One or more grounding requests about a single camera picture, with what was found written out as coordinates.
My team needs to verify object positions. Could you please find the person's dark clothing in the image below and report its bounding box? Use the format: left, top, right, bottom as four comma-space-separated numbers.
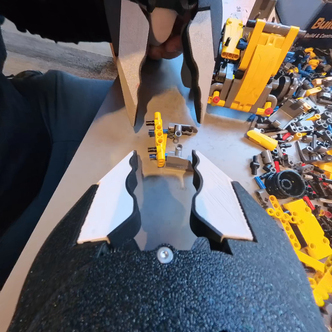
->
0, 16, 115, 289

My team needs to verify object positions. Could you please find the black toy wheel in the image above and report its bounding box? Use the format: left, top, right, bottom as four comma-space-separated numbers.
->
264, 169, 307, 200

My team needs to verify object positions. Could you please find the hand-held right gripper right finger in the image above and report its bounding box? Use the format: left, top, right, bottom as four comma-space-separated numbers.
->
190, 149, 255, 244

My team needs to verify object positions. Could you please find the white instruction manual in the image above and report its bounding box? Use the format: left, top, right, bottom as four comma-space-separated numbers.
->
223, 0, 250, 24

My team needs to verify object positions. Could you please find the partly built yellow toy vehicle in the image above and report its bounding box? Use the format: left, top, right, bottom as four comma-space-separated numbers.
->
207, 0, 307, 116

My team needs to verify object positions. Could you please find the grey striped wedge brick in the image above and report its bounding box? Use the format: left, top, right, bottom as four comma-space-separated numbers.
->
165, 145, 194, 172

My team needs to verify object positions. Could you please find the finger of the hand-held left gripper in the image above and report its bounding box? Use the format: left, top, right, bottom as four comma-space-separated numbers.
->
116, 0, 150, 127
180, 10, 216, 124

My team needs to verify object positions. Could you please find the yellow rounded toy panel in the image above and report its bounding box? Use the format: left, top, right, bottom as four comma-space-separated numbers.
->
246, 129, 279, 151

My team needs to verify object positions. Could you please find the dark kit box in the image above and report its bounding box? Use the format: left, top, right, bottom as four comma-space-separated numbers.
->
274, 0, 332, 49

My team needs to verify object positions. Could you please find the grey desk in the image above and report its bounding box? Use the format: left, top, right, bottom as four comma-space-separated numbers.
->
0, 44, 332, 332

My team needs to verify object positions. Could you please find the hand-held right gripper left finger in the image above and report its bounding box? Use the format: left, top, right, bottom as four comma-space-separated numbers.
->
77, 150, 144, 247

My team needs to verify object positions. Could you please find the person's left hand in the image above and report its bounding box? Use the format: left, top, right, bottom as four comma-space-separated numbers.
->
147, 33, 186, 61

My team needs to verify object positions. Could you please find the pile of loose toy bricks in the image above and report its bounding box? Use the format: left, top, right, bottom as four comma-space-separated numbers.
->
244, 44, 332, 309

